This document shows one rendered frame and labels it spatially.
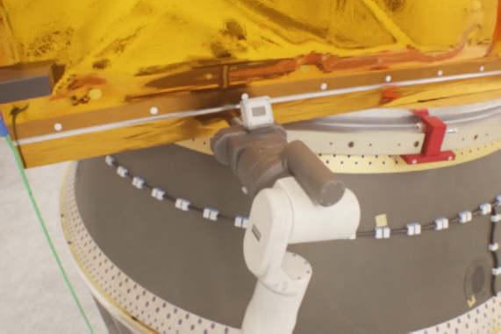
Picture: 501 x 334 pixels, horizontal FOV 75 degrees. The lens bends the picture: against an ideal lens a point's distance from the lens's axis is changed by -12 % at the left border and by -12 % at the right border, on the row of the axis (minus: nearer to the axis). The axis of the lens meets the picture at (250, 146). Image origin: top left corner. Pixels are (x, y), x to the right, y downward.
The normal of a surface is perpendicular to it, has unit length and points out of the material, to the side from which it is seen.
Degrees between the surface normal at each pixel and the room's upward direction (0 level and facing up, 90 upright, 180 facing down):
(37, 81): 90
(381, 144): 90
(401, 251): 62
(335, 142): 90
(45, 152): 90
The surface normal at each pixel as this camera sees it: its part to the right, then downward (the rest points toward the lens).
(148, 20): 0.41, 0.59
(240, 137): 0.00, -0.86
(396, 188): 0.07, 0.04
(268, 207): -0.91, -0.05
